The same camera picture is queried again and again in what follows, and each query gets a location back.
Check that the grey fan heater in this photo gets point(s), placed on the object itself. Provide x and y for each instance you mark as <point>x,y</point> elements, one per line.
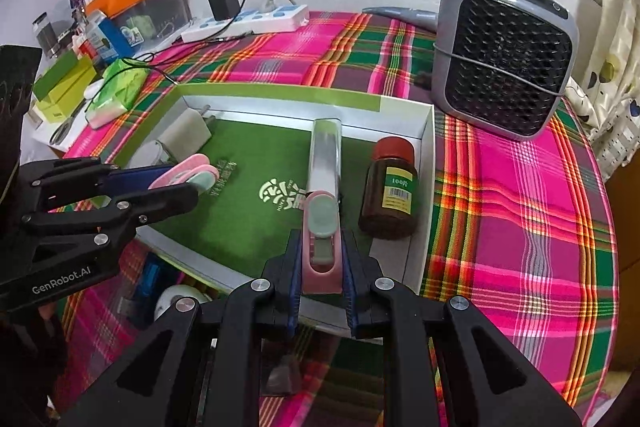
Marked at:
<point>500,57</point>

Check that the blue carton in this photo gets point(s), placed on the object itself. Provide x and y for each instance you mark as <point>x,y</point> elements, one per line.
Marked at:
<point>110,39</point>

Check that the black power adapter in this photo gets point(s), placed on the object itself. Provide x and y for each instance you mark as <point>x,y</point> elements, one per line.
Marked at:
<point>222,2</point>

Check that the green tissue pack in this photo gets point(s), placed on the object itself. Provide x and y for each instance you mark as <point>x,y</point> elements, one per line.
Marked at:
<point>122,82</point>

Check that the white charger plug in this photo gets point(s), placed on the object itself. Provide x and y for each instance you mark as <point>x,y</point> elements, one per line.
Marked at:
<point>185,134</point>

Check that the brown wooden furniture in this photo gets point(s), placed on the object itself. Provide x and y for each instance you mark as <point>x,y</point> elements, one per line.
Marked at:
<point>627,232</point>

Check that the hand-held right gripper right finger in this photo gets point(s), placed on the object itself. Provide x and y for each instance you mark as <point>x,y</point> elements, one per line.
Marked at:
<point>350,287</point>

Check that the dark glass jar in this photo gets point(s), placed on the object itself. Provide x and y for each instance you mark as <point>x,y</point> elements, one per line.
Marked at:
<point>45,37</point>

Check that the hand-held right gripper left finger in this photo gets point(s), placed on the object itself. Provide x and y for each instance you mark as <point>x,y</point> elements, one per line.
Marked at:
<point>295,277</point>

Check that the grey scissors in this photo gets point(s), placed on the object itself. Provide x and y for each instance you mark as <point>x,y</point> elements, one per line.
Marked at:
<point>56,137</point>

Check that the patterned cream curtain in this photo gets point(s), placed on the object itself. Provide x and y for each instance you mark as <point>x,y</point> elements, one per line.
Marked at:
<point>615,72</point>

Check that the white side table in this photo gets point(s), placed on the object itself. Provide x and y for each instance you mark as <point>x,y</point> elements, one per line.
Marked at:
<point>42,129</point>

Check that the lime green cardboard box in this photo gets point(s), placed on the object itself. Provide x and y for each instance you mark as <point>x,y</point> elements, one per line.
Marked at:
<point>55,109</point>

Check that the brown medicine bottle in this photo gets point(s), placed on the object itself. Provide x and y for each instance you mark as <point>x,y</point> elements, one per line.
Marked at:
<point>390,192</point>

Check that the blue metal block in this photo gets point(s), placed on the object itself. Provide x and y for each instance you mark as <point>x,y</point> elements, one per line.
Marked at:
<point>150,279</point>

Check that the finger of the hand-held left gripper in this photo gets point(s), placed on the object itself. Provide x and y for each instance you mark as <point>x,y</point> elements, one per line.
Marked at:
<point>160,202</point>
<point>140,179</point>

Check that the white power strip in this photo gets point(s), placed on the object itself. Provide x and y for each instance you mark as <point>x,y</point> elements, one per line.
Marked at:
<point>250,21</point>

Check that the grey plastic tool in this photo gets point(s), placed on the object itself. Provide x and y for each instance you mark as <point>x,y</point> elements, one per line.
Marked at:
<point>400,13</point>

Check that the green and white cardboard box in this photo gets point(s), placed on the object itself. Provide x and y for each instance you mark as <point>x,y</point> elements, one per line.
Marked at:
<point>240,217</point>

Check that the dark green cardboard box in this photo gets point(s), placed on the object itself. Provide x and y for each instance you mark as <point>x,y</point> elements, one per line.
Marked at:
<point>62,74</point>

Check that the pink and white plastic item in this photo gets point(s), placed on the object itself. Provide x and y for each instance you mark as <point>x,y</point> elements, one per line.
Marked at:
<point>192,172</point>

